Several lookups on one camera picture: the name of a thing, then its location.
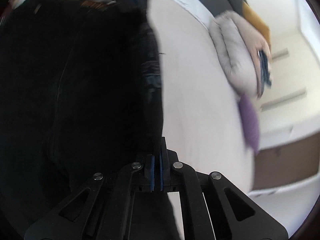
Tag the white bed mattress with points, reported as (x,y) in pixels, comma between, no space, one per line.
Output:
(201,116)

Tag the yellow pillow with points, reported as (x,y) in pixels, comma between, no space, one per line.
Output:
(254,19)

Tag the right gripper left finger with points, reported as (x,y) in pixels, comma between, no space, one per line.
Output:
(148,174)

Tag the folded blue jeans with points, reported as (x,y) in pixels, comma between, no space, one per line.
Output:
(265,75)

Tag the black denim pants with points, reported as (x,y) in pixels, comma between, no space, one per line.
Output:
(80,94)

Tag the cream wardrobe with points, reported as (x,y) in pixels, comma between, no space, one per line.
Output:
(289,109)

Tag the purple pillow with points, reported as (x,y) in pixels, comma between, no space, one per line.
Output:
(250,123)

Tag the folded grey duvet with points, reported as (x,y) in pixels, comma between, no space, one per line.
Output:
(240,48)

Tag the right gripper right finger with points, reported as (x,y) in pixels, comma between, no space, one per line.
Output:
(165,178)

